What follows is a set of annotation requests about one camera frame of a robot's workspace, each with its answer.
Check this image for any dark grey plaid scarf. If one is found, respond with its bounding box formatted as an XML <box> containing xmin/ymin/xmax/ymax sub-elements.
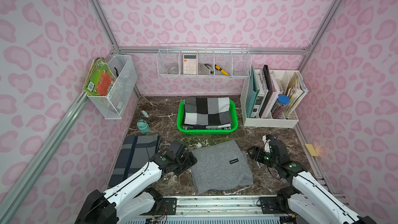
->
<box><xmin>108</xmin><ymin>134</ymin><xmax>161</xmax><ymax>188</ymax></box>

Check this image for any plain grey scarf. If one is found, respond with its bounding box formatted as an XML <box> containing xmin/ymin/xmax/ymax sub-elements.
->
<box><xmin>191</xmin><ymin>140</ymin><xmax>254</xmax><ymax>194</ymax></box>

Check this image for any black white checkered scarf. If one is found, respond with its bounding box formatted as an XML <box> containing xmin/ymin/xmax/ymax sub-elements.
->
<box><xmin>182</xmin><ymin>97</ymin><xmax>233</xmax><ymax>127</ymax></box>

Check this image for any smiley houndstooth knit scarf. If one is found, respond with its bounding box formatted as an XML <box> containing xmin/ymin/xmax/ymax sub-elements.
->
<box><xmin>182</xmin><ymin>123</ymin><xmax>231</xmax><ymax>130</ymax></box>

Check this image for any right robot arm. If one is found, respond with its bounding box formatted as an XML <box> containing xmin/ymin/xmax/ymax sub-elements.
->
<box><xmin>247</xmin><ymin>134</ymin><xmax>376</xmax><ymax>224</ymax></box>

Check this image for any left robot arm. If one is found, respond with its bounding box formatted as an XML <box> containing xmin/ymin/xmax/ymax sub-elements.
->
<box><xmin>75</xmin><ymin>141</ymin><xmax>198</xmax><ymax>224</ymax></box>

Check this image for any green plastic basket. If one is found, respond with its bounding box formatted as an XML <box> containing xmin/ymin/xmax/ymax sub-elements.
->
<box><xmin>177</xmin><ymin>100</ymin><xmax>238</xmax><ymax>135</ymax></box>

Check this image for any yellow sticky note pad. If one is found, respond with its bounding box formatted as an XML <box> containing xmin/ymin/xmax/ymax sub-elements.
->
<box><xmin>305</xmin><ymin>144</ymin><xmax>318</xmax><ymax>157</ymax></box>

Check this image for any blue lid pencil jar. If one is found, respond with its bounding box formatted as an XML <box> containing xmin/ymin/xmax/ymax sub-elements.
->
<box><xmin>271</xmin><ymin>94</ymin><xmax>290</xmax><ymax>119</ymax></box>

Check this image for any white desk file organizer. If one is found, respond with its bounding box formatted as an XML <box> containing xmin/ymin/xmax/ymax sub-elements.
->
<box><xmin>240</xmin><ymin>66</ymin><xmax>309</xmax><ymax>128</ymax></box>

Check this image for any stack of magazines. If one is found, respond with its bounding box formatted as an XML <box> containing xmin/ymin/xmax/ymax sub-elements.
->
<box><xmin>281</xmin><ymin>71</ymin><xmax>309</xmax><ymax>119</ymax></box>

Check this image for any teal file folder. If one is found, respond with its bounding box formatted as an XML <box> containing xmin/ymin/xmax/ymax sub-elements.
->
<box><xmin>245</xmin><ymin>65</ymin><xmax>260</xmax><ymax>118</ymax></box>

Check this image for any black book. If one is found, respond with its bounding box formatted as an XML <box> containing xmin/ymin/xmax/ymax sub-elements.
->
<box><xmin>259</xmin><ymin>65</ymin><xmax>274</xmax><ymax>118</ymax></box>

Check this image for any metal bowl on shelf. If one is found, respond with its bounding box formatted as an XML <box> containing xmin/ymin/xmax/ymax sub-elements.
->
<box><xmin>166</xmin><ymin>65</ymin><xmax>179</xmax><ymax>75</ymax></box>

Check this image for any grey stapler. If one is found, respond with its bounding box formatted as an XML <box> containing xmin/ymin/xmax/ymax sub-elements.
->
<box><xmin>198</xmin><ymin>63</ymin><xmax>214</xmax><ymax>76</ymax></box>

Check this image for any pink calculator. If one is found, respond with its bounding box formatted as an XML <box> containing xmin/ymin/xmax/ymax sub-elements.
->
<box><xmin>182</xmin><ymin>54</ymin><xmax>198</xmax><ymax>75</ymax></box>

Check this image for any yellow black utility knife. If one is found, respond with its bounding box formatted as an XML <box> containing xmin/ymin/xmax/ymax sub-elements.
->
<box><xmin>215</xmin><ymin>65</ymin><xmax>230</xmax><ymax>76</ymax></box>

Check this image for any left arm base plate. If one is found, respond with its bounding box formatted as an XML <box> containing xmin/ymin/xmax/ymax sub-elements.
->
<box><xmin>147</xmin><ymin>198</ymin><xmax>177</xmax><ymax>216</ymax></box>

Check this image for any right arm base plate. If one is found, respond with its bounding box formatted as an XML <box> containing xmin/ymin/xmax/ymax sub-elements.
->
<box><xmin>256</xmin><ymin>196</ymin><xmax>293</xmax><ymax>214</ymax></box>

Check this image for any white wire wall shelf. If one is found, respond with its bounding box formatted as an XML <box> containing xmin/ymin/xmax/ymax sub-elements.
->
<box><xmin>156</xmin><ymin>44</ymin><xmax>252</xmax><ymax>78</ymax></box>

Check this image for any white mesh wall basket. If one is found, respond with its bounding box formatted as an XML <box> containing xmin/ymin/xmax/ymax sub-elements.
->
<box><xmin>87</xmin><ymin>55</ymin><xmax>138</xmax><ymax>120</ymax></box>

